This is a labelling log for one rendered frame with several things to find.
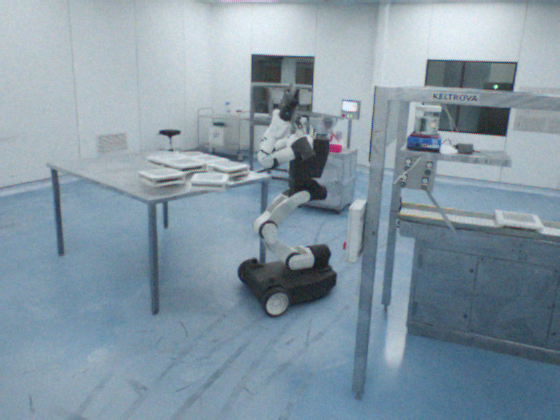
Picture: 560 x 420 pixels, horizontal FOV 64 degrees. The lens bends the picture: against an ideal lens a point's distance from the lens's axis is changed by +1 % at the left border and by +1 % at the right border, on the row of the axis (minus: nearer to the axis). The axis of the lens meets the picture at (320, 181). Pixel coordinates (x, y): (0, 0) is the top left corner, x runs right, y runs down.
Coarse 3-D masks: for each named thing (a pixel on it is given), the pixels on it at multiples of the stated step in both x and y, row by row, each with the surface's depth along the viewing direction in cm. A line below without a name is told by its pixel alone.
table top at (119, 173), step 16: (80, 160) 381; (96, 160) 385; (112, 160) 389; (128, 160) 392; (144, 160) 396; (80, 176) 332; (96, 176) 330; (112, 176) 333; (128, 176) 336; (192, 176) 347; (240, 176) 356; (256, 176) 359; (128, 192) 294; (144, 192) 295; (160, 192) 297; (176, 192) 300; (192, 192) 304; (208, 192) 315
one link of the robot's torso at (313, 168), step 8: (296, 136) 314; (312, 136) 320; (320, 136) 321; (288, 144) 307; (312, 144) 306; (320, 144) 309; (328, 144) 310; (320, 152) 311; (328, 152) 311; (296, 160) 308; (312, 160) 310; (320, 160) 312; (288, 168) 315; (296, 168) 310; (304, 168) 311; (312, 168) 312; (320, 168) 313; (296, 176) 313; (304, 176) 314; (312, 176) 316; (320, 176) 316
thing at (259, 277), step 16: (320, 256) 339; (256, 272) 329; (272, 272) 336; (288, 272) 337; (304, 272) 339; (320, 272) 340; (336, 272) 341; (256, 288) 318; (288, 288) 313; (304, 288) 320; (320, 288) 329
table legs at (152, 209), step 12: (264, 192) 364; (60, 204) 376; (156, 204) 285; (264, 204) 367; (60, 216) 378; (156, 216) 287; (60, 228) 380; (156, 228) 289; (60, 240) 381; (156, 240) 291; (60, 252) 383; (156, 252) 292; (264, 252) 378; (156, 264) 294; (156, 276) 296; (156, 288) 298; (156, 300) 299; (156, 312) 301
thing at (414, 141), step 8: (408, 136) 267; (416, 136) 264; (424, 136) 263; (432, 136) 262; (440, 136) 276; (408, 144) 265; (416, 144) 262; (424, 144) 262; (432, 144) 261; (440, 144) 260
